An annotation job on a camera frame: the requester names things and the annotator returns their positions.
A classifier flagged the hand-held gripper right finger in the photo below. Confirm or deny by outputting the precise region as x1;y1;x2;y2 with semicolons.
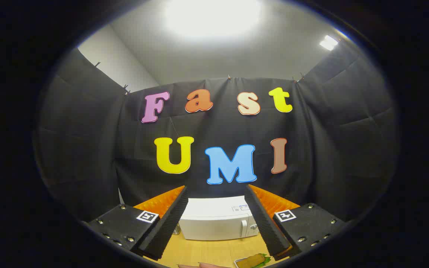
245;184;349;261

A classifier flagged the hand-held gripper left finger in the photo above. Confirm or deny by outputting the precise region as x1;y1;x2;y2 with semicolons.
82;185;189;261

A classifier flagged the brown bread lettuce sandwich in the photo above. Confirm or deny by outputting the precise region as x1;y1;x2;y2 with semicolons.
237;253;271;268

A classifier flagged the white microwave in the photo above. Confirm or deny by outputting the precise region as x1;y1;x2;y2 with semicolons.
179;197;260;241

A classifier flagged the white rectangular dish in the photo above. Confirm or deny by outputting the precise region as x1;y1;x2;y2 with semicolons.
233;257;274;268

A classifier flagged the black backdrop cloth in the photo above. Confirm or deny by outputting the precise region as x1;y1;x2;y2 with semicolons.
34;37;399;224

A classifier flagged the small ceiling light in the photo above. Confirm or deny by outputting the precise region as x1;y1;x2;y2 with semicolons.
319;35;339;51

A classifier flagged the large ceiling light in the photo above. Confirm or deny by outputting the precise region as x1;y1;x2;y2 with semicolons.
164;0;263;39

